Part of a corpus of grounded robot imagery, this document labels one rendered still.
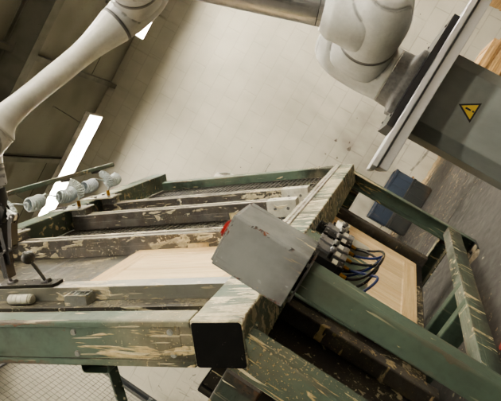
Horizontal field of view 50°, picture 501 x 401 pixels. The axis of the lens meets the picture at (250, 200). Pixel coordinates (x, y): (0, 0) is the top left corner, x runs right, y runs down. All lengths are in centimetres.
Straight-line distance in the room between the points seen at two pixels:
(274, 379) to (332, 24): 80
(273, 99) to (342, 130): 99
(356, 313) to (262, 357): 22
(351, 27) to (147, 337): 84
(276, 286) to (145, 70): 669
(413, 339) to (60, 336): 78
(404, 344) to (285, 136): 602
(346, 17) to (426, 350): 74
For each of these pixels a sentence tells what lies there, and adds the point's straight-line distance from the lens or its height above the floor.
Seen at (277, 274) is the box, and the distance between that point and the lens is 105.
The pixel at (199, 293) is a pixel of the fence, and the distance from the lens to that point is 141.
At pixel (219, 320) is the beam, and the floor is 85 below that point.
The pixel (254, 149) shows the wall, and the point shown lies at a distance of 707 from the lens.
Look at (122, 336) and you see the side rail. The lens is 125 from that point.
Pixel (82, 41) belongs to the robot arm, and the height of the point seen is 155.
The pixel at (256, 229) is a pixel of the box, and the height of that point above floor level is 88.
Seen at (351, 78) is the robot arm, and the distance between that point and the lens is 150.
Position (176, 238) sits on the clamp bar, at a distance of 187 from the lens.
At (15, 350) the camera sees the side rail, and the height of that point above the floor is 124.
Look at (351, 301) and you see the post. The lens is 108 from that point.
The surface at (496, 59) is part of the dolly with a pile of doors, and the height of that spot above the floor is 31.
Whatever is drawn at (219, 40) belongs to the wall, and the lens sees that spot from 738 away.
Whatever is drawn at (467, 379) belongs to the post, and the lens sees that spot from 114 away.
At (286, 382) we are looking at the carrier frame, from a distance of 115.
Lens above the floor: 77
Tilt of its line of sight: 8 degrees up
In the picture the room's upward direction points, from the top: 59 degrees counter-clockwise
